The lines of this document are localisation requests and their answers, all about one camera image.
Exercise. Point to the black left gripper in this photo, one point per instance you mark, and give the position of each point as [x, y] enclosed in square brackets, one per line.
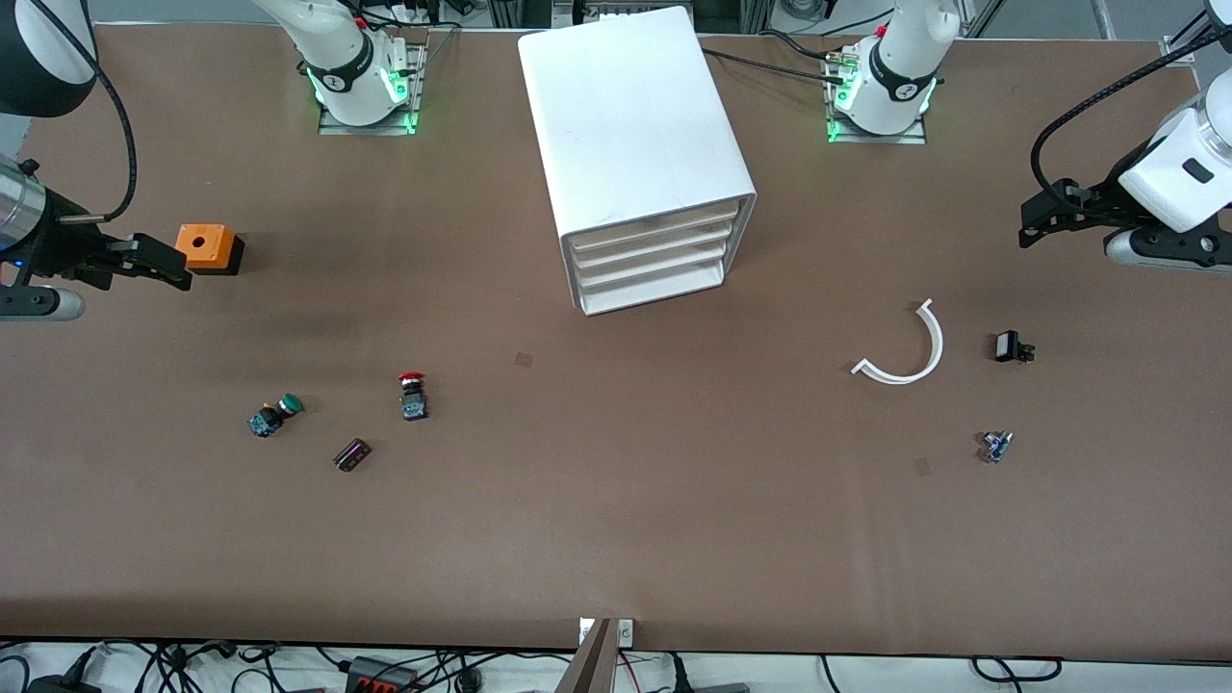
[1100, 200]

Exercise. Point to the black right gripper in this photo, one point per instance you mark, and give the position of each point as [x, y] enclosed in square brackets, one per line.
[65, 248]

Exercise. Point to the red push button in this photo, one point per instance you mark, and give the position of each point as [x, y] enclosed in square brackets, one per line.
[414, 404]

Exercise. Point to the white plastic drawer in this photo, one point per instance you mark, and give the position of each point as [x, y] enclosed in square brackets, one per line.
[654, 287]
[654, 228]
[654, 246]
[654, 265]

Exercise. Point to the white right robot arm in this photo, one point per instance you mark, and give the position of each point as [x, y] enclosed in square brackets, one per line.
[337, 58]

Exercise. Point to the green push button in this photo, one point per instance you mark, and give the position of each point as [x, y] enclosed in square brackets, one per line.
[274, 417]

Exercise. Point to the white drawer cabinet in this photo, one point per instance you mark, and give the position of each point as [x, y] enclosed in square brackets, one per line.
[626, 115]

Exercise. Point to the orange box with hole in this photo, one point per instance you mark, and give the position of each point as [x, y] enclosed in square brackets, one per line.
[202, 248]

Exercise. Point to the black small component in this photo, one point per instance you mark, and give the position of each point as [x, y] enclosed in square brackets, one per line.
[1008, 346]

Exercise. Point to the white curved plastic piece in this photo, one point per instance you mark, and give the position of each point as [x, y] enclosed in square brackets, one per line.
[936, 346]

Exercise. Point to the aluminium profile corner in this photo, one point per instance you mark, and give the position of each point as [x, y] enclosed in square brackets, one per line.
[1176, 46]

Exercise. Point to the blue small component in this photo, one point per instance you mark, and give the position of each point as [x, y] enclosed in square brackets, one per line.
[995, 447]

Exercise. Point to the dark purple small block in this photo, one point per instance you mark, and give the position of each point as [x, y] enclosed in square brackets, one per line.
[352, 455]

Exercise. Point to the black power adapter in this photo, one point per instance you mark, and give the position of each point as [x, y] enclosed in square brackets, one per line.
[63, 685]

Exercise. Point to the black power strip red switches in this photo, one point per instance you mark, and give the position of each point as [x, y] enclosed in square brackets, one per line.
[380, 679]

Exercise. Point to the black plug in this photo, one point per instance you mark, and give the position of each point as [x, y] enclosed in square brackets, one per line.
[680, 676]

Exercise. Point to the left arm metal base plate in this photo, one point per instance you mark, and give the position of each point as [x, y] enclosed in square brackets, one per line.
[876, 139]

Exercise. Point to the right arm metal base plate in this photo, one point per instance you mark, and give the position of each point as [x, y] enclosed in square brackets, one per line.
[366, 129]

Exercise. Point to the small white bracket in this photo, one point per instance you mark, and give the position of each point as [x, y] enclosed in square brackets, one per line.
[626, 631]
[585, 631]

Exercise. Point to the wooden post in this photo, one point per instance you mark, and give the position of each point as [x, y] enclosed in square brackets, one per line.
[589, 669]

